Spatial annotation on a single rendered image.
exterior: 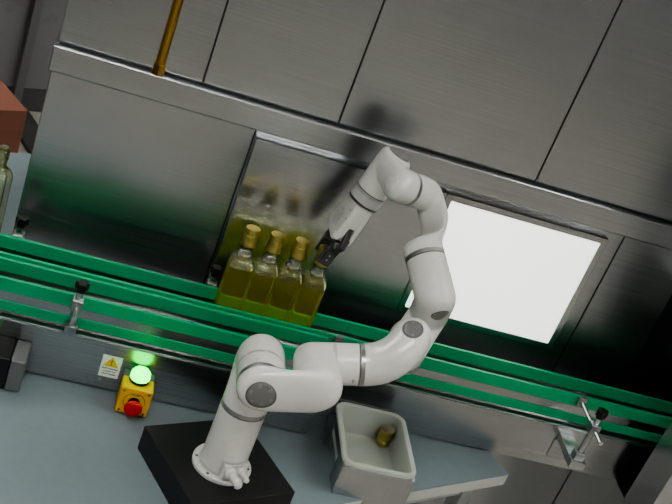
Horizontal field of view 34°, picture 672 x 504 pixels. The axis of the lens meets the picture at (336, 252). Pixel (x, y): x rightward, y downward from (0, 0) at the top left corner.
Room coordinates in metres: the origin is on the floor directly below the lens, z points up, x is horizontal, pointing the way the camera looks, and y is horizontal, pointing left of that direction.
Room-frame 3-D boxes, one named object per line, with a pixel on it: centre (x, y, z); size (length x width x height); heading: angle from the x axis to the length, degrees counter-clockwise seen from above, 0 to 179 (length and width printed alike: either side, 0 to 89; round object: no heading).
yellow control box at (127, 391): (1.96, 0.30, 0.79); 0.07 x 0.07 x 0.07; 15
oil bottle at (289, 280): (2.22, 0.08, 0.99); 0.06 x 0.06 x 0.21; 15
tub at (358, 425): (2.07, -0.24, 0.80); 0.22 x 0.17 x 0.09; 15
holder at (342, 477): (2.09, -0.23, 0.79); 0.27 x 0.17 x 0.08; 15
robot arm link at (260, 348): (1.81, 0.05, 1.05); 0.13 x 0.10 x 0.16; 13
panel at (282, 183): (2.42, -0.17, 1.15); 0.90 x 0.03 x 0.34; 105
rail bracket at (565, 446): (2.30, -0.72, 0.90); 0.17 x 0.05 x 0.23; 15
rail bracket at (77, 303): (1.93, 0.46, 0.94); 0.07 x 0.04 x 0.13; 15
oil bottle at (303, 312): (2.23, 0.02, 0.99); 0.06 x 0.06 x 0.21; 16
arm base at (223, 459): (1.80, 0.05, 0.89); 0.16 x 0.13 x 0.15; 41
